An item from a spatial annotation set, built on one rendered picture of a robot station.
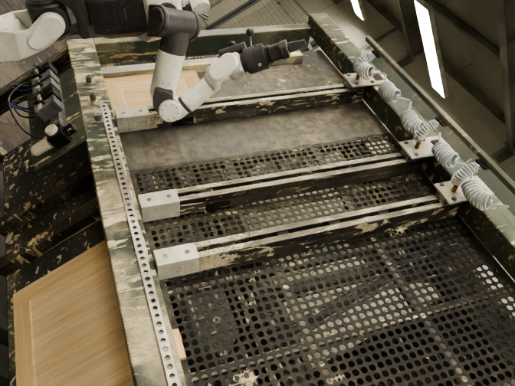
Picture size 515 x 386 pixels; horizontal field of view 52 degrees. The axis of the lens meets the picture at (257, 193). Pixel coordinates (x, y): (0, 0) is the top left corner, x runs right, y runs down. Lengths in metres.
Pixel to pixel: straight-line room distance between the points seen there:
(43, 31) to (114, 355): 1.07
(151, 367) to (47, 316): 0.72
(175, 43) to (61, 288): 0.96
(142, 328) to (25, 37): 1.03
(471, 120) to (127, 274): 6.98
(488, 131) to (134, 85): 6.23
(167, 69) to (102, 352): 0.94
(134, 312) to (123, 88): 1.14
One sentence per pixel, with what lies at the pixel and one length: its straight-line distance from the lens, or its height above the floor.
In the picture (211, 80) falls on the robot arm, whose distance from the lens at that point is 1.81.
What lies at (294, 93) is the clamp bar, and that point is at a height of 1.57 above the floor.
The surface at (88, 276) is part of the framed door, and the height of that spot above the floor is 0.57.
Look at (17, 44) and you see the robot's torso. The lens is 1.95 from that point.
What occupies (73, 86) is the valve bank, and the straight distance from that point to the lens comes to 2.31.
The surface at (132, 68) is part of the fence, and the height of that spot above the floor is 1.01.
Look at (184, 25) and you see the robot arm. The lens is 1.76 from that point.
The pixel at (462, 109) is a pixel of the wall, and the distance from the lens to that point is 8.27.
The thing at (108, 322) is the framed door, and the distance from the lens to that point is 1.84.
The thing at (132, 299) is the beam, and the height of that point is 0.84.
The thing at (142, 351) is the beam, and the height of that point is 0.83.
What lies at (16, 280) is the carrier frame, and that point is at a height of 0.25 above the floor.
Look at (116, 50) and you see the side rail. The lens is 2.63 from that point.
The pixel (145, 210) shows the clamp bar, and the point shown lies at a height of 0.92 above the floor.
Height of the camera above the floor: 1.40
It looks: 5 degrees down
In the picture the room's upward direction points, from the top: 60 degrees clockwise
